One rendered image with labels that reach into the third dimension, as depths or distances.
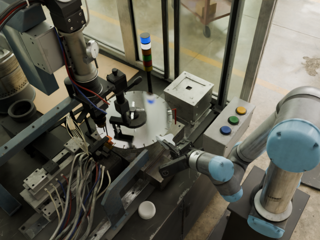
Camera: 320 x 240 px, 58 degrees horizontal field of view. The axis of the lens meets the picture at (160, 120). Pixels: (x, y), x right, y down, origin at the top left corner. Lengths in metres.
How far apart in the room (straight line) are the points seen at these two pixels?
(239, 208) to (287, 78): 1.96
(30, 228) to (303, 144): 1.04
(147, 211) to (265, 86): 1.96
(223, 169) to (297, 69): 2.33
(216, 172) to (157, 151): 0.39
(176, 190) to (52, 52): 0.75
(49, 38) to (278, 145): 0.64
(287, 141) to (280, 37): 2.93
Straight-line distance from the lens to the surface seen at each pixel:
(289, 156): 0.71
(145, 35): 1.33
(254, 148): 0.99
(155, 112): 1.26
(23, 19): 0.85
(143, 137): 1.18
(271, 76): 3.01
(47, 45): 0.86
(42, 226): 1.31
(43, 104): 1.73
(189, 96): 1.40
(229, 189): 1.02
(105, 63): 1.88
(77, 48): 0.85
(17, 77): 1.60
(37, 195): 1.28
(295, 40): 3.57
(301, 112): 0.72
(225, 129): 1.27
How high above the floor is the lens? 1.88
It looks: 49 degrees down
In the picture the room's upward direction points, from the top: 4 degrees counter-clockwise
